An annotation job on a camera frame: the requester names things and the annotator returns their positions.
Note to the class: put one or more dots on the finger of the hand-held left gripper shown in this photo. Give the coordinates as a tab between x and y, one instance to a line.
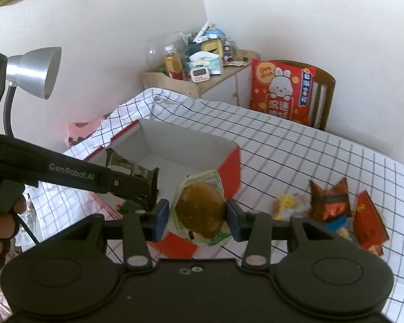
134	193

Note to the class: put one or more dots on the white digital timer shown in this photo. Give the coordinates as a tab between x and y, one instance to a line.
200	75

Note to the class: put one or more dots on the dark brown snack packet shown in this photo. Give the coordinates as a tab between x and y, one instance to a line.
131	168

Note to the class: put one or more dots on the red rabbit print cushion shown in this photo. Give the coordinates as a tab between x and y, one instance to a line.
279	91

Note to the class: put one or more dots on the green snack packet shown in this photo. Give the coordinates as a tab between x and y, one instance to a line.
129	207

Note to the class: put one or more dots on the flat printed packet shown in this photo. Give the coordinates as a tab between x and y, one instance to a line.
235	61

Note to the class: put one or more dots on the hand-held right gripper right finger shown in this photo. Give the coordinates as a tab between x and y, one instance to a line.
233	220

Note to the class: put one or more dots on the maroon snack packet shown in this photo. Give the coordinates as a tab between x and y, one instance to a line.
330	202

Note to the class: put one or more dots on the green yellow desk organizer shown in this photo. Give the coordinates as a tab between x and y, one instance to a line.
212	47

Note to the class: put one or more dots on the wooden chair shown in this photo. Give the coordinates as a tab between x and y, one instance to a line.
326	87

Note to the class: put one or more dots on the round pastry clear packet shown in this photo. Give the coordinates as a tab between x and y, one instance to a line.
198	208

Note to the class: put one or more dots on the blue snack packet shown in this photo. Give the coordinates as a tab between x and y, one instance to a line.
340	226

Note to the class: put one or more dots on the person's left hand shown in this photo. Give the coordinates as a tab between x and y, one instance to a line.
0	232

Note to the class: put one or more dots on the pink printed cloth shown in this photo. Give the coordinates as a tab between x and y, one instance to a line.
80	131

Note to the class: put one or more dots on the orange drink bottle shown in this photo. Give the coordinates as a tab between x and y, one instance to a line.
173	65

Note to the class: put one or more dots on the yellow snack packet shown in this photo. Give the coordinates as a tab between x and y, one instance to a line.
284	203

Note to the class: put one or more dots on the red cardboard box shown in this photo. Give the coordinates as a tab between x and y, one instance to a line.
188	148

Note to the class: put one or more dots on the red snack packet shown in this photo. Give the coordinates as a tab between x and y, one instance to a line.
370	225

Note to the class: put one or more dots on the white marker pen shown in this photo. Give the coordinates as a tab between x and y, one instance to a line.
202	30

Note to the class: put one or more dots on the silver desk lamp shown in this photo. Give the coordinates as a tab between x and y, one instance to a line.
33	70

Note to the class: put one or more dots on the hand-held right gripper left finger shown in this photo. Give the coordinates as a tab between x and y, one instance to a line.
163	220

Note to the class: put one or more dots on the white checkered tablecloth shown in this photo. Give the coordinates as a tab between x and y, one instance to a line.
289	141

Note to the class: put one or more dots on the wooden side cabinet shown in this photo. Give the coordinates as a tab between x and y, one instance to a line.
218	80

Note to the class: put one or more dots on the tissue pack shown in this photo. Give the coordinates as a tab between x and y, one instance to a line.
205	64

